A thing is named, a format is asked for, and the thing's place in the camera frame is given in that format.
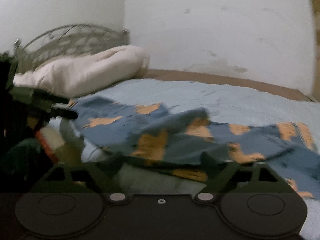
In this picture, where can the blue pants with orange cars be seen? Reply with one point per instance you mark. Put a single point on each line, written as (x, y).
(189, 145)

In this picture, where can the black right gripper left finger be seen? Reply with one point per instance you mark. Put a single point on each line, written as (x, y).
(89, 177)

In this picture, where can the brown mattress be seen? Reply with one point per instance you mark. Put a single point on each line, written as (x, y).
(173, 75)

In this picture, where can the light blue bed blanket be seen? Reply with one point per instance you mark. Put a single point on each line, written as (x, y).
(225, 104)

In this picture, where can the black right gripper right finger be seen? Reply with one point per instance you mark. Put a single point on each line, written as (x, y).
(232, 177)

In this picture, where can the metal bed headboard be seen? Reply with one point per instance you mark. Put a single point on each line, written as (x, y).
(67, 40)

